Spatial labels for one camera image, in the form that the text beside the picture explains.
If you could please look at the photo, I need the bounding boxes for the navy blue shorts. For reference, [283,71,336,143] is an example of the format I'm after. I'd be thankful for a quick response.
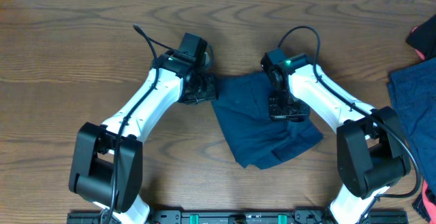
[212,72,323,170]

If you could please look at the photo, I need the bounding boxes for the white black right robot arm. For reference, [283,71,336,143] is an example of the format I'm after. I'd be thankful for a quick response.
[261,49,413,223]

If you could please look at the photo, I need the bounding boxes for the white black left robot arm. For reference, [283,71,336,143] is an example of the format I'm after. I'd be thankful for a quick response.
[67,52,217,223]

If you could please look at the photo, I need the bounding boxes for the pile of dark clothes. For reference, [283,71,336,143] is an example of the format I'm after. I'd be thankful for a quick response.
[388,59,435,192]

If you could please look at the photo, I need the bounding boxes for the red black garment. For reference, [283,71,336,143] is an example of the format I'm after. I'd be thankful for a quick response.
[406,16,435,61]

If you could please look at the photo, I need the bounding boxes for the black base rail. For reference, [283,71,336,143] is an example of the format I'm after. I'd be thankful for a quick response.
[67,208,409,224]

